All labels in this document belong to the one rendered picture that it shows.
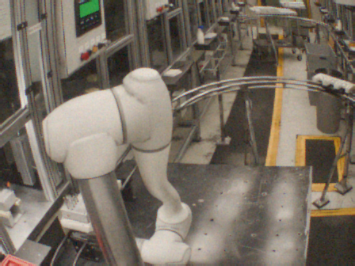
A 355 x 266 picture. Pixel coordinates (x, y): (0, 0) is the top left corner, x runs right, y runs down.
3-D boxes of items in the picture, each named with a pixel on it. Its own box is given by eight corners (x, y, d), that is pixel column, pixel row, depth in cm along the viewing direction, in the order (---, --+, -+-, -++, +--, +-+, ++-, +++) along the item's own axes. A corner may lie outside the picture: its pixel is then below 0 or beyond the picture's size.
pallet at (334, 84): (312, 88, 279) (311, 76, 275) (319, 84, 287) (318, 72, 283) (348, 100, 254) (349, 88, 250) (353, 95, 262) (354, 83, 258)
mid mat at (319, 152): (349, 190, 283) (349, 189, 283) (292, 191, 299) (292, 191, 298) (340, 136, 369) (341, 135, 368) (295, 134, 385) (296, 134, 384)
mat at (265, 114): (271, 189, 308) (271, 188, 307) (199, 188, 325) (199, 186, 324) (283, 34, 808) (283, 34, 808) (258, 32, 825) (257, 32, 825)
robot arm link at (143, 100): (161, 119, 110) (111, 132, 105) (158, 55, 99) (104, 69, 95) (182, 146, 100) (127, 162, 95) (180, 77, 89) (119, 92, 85)
